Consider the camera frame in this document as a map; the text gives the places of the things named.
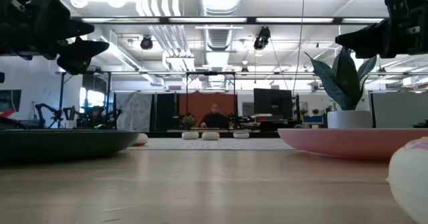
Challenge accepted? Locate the thin hanging cable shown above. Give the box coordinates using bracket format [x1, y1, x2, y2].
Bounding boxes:
[292, 0, 307, 96]

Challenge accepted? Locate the dark wall picture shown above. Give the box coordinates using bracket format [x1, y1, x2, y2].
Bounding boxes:
[0, 89, 23, 113]

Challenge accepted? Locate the black aluminium table frame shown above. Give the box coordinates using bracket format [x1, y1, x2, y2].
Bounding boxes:
[146, 132, 280, 138]

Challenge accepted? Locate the grey partition panel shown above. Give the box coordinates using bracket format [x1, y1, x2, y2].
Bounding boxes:
[369, 90, 428, 128]

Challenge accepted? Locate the small yellow donut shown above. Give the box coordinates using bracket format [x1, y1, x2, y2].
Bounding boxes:
[133, 132, 149, 147]

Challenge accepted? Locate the black ceiling spotlight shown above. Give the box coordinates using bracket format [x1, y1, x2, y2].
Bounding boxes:
[139, 35, 154, 51]
[253, 25, 272, 51]

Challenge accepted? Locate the grey marbled curtain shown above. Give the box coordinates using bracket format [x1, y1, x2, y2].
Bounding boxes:
[115, 92, 153, 132]

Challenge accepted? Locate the large pink iced donut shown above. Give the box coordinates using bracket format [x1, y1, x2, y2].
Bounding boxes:
[387, 136, 428, 224]

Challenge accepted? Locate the black round plate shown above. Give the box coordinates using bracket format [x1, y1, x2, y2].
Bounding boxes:
[0, 128, 140, 164]

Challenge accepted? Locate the long ceiling light bar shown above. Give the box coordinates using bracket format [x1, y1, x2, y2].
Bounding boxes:
[72, 15, 389, 26]

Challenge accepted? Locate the person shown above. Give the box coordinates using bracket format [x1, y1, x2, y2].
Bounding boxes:
[199, 103, 231, 129]

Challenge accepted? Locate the snake plant in white pot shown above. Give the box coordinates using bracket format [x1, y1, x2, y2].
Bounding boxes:
[304, 46, 378, 130]

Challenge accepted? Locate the pink round plate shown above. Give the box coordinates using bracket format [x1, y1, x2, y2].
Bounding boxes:
[277, 128, 428, 161]

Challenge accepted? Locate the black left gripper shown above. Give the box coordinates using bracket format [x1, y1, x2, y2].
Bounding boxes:
[0, 0, 110, 76]

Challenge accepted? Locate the silver ceiling duct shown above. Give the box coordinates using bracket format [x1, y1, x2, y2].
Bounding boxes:
[197, 0, 245, 51]

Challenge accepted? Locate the orange partition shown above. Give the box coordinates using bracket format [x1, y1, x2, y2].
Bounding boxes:
[179, 92, 238, 128]

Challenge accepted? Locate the black gantry frame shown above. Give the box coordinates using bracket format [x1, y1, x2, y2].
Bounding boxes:
[185, 71, 237, 130]

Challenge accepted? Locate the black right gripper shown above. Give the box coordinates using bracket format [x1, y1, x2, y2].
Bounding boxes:
[335, 0, 428, 59]

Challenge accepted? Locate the white woven placemat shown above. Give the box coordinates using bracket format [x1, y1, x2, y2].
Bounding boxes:
[128, 137, 295, 150]

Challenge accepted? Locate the black monitor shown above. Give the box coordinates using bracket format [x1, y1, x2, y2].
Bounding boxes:
[253, 88, 294, 118]

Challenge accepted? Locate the small background plant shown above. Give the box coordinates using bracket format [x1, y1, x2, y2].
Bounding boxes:
[181, 114, 197, 130]

